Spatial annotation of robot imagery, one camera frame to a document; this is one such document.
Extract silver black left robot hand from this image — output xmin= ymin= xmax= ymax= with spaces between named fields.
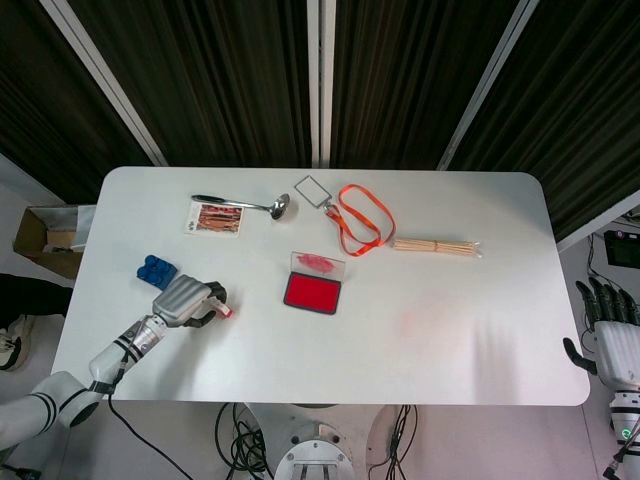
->
xmin=151 ymin=273 xmax=232 ymax=331

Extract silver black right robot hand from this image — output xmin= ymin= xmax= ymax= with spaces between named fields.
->
xmin=562 ymin=277 xmax=640 ymax=386

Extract small red white object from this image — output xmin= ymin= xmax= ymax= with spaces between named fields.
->
xmin=209 ymin=297 xmax=236 ymax=320

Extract red ink pad clear lid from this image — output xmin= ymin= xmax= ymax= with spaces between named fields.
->
xmin=282 ymin=251 xmax=348 ymax=317

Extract blue toy building brick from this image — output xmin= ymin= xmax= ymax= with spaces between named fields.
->
xmin=135 ymin=254 xmax=179 ymax=291

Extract printed snack packet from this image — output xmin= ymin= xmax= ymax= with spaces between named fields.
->
xmin=182 ymin=201 xmax=245 ymax=236

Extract black electronic device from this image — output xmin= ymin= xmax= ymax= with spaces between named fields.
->
xmin=603 ymin=229 xmax=640 ymax=269

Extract black trouser leg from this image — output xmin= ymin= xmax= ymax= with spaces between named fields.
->
xmin=0 ymin=272 xmax=74 ymax=331

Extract open cardboard box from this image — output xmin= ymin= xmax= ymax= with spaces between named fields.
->
xmin=12 ymin=205 xmax=94 ymax=281

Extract white and black shoe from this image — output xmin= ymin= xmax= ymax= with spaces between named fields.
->
xmin=0 ymin=313 xmax=39 ymax=372

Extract clear badge holder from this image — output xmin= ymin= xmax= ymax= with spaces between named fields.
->
xmin=293 ymin=175 xmax=335 ymax=208

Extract bag of wooden sticks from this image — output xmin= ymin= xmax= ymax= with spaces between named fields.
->
xmin=390 ymin=237 xmax=485 ymax=260

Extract dark pleated curtain panel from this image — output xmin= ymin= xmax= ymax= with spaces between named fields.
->
xmin=0 ymin=0 xmax=151 ymax=206
xmin=67 ymin=0 xmax=314 ymax=169
xmin=329 ymin=0 xmax=516 ymax=171
xmin=447 ymin=0 xmax=640 ymax=244

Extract white frame bar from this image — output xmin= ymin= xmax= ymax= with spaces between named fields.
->
xmin=555 ymin=188 xmax=640 ymax=254

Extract steel ladle black handle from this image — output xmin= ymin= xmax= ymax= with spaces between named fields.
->
xmin=191 ymin=192 xmax=292 ymax=222

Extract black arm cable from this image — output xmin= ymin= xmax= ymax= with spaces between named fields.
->
xmin=107 ymin=389 xmax=201 ymax=480

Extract black tangled cable bundle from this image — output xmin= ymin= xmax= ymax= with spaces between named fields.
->
xmin=214 ymin=403 xmax=276 ymax=480

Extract orange lanyard strap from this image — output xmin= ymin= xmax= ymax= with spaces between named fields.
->
xmin=325 ymin=184 xmax=397 ymax=258

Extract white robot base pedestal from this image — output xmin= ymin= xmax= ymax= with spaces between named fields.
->
xmin=244 ymin=403 xmax=416 ymax=480

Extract white slanted frame post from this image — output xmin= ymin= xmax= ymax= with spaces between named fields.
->
xmin=436 ymin=0 xmax=540 ymax=171
xmin=39 ymin=0 xmax=169 ymax=167

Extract black cables under table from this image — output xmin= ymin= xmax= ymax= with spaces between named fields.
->
xmin=367 ymin=404 xmax=420 ymax=480

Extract white upright frame post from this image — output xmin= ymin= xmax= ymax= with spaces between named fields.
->
xmin=305 ymin=0 xmax=337 ymax=169

